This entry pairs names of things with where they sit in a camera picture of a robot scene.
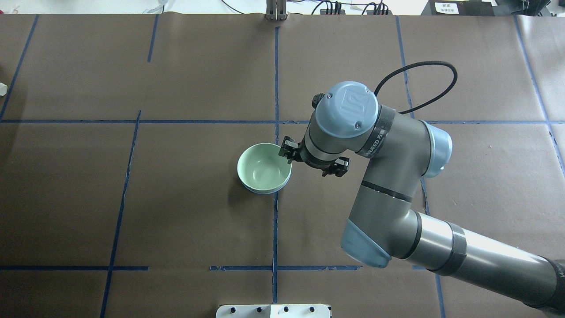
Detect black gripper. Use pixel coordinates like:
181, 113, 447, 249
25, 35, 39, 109
280, 136, 350, 178

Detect green bowl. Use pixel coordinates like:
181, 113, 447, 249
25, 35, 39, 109
237, 143, 291, 190

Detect blue bowl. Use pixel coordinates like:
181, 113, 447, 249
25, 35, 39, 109
243, 183, 285, 195

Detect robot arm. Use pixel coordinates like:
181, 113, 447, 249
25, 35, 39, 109
279, 81, 565, 316

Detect black power strip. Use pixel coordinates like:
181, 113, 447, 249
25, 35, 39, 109
311, 0, 393, 16

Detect brown paper table cover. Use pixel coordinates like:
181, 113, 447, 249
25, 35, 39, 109
0, 13, 565, 318

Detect black box with label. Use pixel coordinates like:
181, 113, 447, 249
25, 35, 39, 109
420, 0, 495, 16

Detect blue tape grid lines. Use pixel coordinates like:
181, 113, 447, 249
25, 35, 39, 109
0, 15, 565, 318

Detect aluminium frame post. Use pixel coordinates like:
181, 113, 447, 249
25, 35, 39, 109
266, 0, 288, 21

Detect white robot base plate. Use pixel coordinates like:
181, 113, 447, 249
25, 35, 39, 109
215, 303, 332, 318

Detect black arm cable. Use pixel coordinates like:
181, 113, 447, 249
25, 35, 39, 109
373, 61, 458, 116

